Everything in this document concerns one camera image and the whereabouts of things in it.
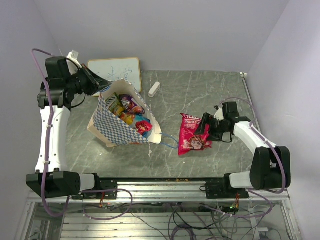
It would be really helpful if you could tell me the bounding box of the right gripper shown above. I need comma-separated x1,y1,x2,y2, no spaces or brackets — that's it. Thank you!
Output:
194,112,229,142

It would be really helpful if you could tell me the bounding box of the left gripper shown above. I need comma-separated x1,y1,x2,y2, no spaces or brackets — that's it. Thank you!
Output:
66,63,112,96

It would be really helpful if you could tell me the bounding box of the red chips bag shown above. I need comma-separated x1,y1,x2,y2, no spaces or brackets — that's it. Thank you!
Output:
177,113,212,156

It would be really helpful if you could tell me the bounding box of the purple snack bag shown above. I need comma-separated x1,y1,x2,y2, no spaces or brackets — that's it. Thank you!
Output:
119,94,145,116

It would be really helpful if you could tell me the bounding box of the checkered paper bag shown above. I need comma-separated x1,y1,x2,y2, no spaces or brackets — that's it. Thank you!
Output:
87,79,177,149

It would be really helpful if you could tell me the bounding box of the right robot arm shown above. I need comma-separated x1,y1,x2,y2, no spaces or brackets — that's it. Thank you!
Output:
195,101,291,198

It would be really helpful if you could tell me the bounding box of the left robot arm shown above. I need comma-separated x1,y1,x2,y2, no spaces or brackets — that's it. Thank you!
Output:
26,56,111,199

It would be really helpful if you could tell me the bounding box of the green Fox's candy bag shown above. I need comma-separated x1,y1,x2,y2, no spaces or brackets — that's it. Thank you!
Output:
105,93,125,117

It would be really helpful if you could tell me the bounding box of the orange yellow snack bag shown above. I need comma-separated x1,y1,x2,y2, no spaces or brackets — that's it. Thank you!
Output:
119,112,136,126

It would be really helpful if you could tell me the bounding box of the blue red snack bag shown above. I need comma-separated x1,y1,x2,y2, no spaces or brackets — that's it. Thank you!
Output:
135,120,153,138

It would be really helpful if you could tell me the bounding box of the small whiteboard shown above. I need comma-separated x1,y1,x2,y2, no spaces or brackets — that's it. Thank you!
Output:
87,57,142,93

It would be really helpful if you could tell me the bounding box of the white board eraser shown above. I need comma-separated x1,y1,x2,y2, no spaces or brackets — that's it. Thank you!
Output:
148,81,161,98

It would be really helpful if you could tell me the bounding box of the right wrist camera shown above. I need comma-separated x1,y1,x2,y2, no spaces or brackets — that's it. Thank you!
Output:
213,105,224,121

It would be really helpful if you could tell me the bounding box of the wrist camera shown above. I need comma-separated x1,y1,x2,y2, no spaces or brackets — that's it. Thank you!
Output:
213,105,224,121
66,50,82,68

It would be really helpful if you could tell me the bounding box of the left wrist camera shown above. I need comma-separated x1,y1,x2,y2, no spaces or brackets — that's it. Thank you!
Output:
66,50,82,68

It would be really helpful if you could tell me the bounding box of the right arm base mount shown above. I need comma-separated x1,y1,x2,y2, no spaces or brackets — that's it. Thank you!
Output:
204,178,249,200

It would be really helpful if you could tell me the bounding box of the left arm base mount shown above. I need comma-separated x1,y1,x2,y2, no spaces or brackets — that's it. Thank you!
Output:
71,178,118,200

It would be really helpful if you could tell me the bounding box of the aluminium frame rail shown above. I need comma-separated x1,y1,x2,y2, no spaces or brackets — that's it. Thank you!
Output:
27,181,290,204

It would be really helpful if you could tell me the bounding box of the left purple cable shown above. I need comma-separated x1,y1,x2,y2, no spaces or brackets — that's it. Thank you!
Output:
30,48,71,217

